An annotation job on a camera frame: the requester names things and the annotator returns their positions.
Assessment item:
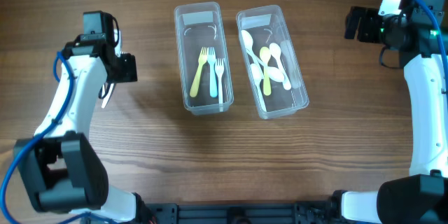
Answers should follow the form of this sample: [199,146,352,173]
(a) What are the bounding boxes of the left clear plastic container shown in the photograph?
[174,2,234,116]

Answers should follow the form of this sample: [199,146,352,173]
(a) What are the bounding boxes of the slim white plastic spoon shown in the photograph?
[241,30,260,69]

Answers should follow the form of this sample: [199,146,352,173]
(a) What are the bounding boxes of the thin-handled white plastic spoon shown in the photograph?
[250,63,267,112]

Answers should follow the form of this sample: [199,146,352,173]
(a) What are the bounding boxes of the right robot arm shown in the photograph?
[326,0,447,223]

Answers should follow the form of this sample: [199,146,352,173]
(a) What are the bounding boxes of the broad white plastic spoon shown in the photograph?
[258,59,284,83]

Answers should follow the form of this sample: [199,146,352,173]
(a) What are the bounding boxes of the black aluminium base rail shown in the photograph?
[146,201,350,224]

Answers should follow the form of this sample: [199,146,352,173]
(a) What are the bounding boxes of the wide-handled white plastic fork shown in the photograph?
[207,47,218,98]

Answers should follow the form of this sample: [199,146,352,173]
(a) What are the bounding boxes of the cream yellow plastic fork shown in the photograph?
[190,47,208,97]

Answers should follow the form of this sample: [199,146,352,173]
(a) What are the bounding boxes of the thick-handled white plastic spoon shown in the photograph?
[269,43,292,90]

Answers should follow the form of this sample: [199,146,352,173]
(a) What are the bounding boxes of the left blue cable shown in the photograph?
[0,50,116,224]

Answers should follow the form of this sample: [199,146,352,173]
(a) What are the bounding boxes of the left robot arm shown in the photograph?
[1,10,158,223]

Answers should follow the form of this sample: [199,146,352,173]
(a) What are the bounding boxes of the clear plastic container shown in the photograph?
[174,2,234,116]
[236,5,309,119]

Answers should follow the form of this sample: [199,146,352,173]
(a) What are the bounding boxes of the right clear plastic container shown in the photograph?
[236,5,309,119]

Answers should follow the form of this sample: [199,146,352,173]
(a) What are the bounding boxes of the cream yellow plastic spoon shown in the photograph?
[260,47,272,96]

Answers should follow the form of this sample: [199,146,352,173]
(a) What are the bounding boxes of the long white plastic fork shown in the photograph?
[100,83,115,109]

